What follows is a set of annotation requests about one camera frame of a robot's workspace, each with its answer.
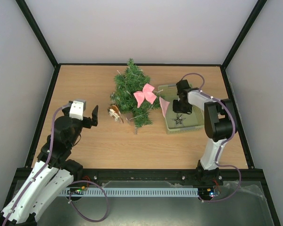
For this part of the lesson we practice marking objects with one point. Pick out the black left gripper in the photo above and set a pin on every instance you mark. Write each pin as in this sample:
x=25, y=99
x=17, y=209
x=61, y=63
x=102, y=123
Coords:
x=95, y=122

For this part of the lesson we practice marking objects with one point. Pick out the wooden ornament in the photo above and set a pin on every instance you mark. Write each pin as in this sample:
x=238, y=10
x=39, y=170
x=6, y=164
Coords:
x=114, y=112

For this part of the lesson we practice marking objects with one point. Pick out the small green christmas tree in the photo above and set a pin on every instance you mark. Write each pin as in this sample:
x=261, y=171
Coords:
x=134, y=94

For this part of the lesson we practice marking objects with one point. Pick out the pink paper ornament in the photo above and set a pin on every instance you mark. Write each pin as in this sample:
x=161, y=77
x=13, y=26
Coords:
x=146, y=94

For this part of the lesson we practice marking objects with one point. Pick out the pink triangular paper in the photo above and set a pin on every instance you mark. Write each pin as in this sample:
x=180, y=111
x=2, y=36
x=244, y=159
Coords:
x=163, y=105

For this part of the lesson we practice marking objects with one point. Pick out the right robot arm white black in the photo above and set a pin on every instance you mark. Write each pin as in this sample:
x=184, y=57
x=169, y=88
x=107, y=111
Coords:
x=219, y=125

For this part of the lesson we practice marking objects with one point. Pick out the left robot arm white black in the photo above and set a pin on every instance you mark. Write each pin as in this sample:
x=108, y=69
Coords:
x=53, y=171

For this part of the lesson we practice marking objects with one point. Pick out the green plastic basket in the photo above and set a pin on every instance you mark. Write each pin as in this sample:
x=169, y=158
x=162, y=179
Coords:
x=194, y=121

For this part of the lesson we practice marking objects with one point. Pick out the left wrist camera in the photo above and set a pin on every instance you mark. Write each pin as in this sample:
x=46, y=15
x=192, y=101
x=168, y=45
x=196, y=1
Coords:
x=76, y=109

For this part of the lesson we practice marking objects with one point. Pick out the light blue cable duct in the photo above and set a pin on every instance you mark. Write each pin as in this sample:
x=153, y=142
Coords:
x=138, y=192

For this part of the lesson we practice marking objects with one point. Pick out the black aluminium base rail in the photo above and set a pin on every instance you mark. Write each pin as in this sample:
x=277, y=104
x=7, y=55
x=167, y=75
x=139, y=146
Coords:
x=186, y=177

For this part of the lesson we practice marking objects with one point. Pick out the black enclosure frame post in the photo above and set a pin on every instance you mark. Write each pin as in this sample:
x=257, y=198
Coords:
x=37, y=31

